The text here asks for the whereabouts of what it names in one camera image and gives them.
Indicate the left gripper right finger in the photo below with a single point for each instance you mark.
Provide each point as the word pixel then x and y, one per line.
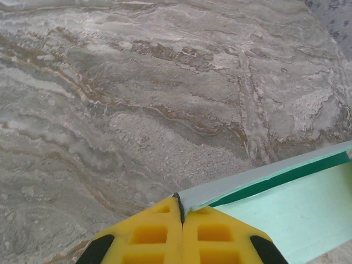
pixel 214 239

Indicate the light blue paper box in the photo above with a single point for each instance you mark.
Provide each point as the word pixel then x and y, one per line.
pixel 302 206

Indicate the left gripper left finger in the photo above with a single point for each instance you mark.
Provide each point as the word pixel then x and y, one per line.
pixel 148 239

